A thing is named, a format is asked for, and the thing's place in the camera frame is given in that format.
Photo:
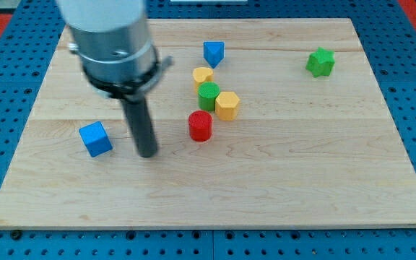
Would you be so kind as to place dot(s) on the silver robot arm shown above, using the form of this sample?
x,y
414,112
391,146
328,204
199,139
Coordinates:
x,y
113,41

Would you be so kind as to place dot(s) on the yellow heart block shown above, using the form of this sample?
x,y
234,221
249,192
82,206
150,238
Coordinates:
x,y
201,75

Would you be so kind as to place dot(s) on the red cylinder block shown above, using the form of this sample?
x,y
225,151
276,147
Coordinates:
x,y
200,125

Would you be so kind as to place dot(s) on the yellow hexagon block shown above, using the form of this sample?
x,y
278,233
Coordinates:
x,y
227,105

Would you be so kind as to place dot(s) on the green cylinder block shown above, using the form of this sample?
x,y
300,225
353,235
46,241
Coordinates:
x,y
207,94

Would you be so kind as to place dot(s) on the wooden board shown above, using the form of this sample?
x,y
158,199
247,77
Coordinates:
x,y
304,152

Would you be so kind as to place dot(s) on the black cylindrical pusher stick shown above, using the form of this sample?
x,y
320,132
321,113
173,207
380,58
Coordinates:
x,y
138,118

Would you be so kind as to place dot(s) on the blue triangle block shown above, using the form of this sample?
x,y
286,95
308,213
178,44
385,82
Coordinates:
x,y
214,52

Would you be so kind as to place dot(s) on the blue cube block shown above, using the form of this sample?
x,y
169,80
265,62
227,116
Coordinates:
x,y
95,139

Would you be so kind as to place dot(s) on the green star block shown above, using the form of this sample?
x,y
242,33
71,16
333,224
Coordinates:
x,y
320,62

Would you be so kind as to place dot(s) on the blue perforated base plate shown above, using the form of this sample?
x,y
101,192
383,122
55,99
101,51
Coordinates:
x,y
387,30

